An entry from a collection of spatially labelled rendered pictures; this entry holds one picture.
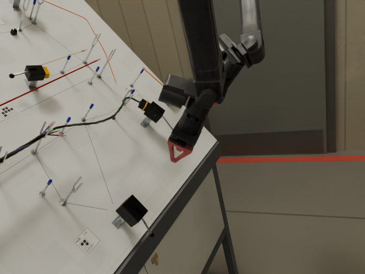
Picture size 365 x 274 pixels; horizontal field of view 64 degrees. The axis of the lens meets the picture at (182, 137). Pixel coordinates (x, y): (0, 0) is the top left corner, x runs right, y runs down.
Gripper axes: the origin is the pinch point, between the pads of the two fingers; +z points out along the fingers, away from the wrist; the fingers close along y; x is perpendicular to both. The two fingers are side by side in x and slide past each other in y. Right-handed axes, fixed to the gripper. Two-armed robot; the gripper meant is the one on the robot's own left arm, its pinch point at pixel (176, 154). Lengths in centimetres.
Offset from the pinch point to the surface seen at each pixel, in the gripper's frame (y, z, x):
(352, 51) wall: -180, -17, 80
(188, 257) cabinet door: -7, 49, 21
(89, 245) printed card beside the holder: 22.7, 20.9, -9.8
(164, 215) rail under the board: 2.1, 22.6, 4.5
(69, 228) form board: 22.2, 18.9, -16.1
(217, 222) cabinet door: -34, 53, 30
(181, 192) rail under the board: -9.2, 21.6, 6.5
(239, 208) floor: -99, 98, 55
